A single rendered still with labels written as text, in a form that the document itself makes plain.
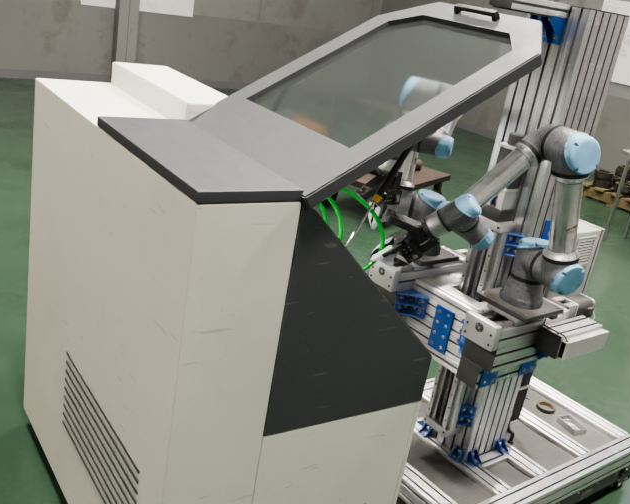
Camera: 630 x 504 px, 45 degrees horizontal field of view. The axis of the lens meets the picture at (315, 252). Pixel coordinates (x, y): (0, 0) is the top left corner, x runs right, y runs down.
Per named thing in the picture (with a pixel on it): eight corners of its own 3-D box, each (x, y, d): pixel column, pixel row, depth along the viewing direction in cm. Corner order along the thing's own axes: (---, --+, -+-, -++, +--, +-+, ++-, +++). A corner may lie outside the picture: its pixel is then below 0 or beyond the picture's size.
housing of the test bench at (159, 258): (227, 651, 233) (304, 189, 181) (139, 686, 217) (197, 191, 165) (87, 409, 338) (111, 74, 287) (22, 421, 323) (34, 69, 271)
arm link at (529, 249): (530, 267, 269) (540, 232, 265) (554, 283, 258) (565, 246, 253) (503, 267, 264) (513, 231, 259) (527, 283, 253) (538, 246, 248)
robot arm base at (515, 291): (516, 288, 275) (523, 263, 272) (550, 306, 264) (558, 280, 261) (490, 294, 266) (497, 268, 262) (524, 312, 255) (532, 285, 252)
